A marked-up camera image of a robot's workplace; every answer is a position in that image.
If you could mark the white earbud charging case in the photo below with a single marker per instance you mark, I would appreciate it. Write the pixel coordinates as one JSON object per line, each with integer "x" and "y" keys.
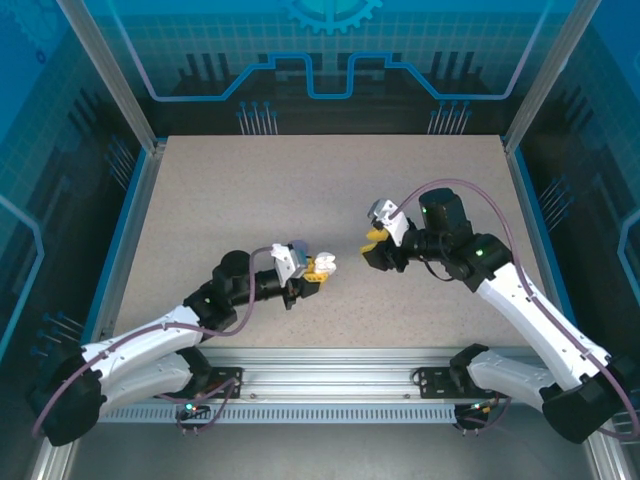
{"x": 326, "y": 263}

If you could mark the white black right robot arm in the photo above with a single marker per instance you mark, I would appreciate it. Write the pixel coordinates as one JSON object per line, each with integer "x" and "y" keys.
{"x": 520, "y": 325}

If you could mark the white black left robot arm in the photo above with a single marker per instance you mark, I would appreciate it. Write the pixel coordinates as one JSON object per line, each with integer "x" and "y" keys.
{"x": 140, "y": 340}

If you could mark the aluminium side rail blue trim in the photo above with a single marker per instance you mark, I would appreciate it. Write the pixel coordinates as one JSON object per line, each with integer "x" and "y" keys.
{"x": 136, "y": 210}
{"x": 529, "y": 210}

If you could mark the aluminium mounting rail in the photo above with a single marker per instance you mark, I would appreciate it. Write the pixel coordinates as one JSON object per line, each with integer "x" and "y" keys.
{"x": 325, "y": 370}

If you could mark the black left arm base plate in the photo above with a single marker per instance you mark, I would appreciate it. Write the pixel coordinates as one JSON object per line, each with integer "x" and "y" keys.
{"x": 232, "y": 372}

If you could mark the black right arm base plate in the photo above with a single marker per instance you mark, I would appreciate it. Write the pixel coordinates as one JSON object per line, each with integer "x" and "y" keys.
{"x": 435, "y": 382}

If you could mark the aluminium frame post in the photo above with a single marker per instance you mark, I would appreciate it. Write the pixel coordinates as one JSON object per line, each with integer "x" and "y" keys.
{"x": 550, "y": 75}
{"x": 114, "y": 75}

